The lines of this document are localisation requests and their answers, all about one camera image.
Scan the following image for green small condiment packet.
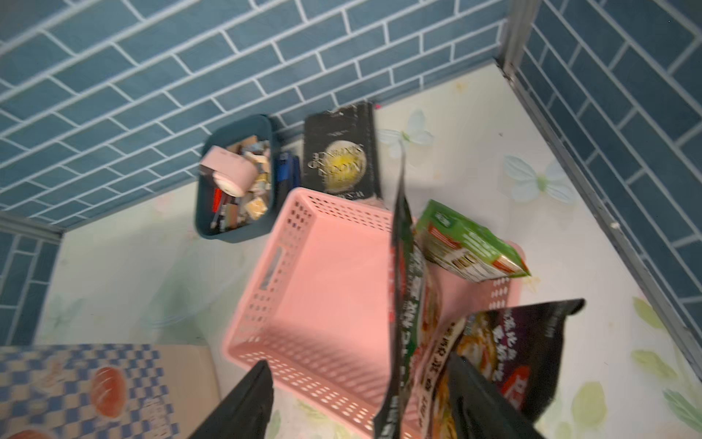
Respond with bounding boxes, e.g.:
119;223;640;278
415;200;530;283

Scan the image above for pink tape roll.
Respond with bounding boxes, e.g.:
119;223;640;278
199;146;259;198

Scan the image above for purple black condiment packet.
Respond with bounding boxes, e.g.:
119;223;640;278
417;299;586;438

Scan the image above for pink plastic basket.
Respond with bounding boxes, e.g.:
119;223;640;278
223;188;521;438

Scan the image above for teal storage bin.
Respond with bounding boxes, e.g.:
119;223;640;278
195;115;281;243

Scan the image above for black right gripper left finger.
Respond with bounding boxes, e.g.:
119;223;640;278
189;360;274;439

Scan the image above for black moon book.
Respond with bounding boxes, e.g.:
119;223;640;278
301;102;382;201

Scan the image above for orange red condiment packet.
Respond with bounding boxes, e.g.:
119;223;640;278
373;165;442;438

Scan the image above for blue checkered paper bag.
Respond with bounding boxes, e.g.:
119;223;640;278
1;344;220;438

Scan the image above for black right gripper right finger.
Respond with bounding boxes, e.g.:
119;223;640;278
447;353;542;439

